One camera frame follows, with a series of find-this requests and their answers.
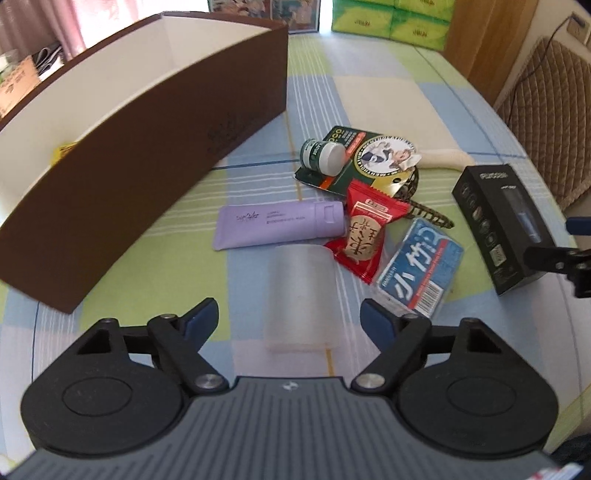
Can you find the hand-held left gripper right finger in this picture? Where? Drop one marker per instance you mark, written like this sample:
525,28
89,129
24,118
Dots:
374,319

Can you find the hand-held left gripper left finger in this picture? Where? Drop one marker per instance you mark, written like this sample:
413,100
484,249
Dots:
203,319

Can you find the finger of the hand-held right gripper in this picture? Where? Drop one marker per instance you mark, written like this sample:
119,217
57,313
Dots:
578,226
545,258

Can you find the blue and white packet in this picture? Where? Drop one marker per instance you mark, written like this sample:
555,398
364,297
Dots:
415,267

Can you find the black product box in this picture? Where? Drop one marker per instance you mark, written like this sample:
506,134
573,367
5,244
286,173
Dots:
489,217

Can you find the red snack packet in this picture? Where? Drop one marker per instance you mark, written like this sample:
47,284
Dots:
364,230

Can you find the purple cosmetic tube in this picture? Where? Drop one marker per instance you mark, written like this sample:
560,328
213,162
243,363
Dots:
277,224

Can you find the large brown cardboard box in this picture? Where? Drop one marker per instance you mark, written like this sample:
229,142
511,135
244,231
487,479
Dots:
161,138

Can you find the brown quilted chair cushion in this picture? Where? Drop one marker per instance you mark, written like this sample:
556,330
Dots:
545,115

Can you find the dark green card packet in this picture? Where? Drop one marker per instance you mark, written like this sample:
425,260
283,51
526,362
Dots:
330,183

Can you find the round printed badge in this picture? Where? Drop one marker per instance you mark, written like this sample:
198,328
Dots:
383,154

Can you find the small green and white jar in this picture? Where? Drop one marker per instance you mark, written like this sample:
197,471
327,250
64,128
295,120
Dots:
323,157

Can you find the brown wooden board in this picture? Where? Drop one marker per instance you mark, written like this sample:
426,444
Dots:
489,46

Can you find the yellow snack packet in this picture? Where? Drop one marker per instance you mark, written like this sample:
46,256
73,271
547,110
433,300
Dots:
64,151

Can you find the stack of green tissue packs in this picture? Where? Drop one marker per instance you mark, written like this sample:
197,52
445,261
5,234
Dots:
392,21

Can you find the dark folded bag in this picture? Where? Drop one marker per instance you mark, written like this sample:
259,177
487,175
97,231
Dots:
46,59

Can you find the printed milk carton box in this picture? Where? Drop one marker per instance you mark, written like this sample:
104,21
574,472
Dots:
295,14

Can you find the pink curtain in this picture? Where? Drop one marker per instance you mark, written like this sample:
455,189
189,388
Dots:
92,23

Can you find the white wall outlet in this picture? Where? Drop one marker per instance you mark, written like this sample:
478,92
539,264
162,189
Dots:
579,25

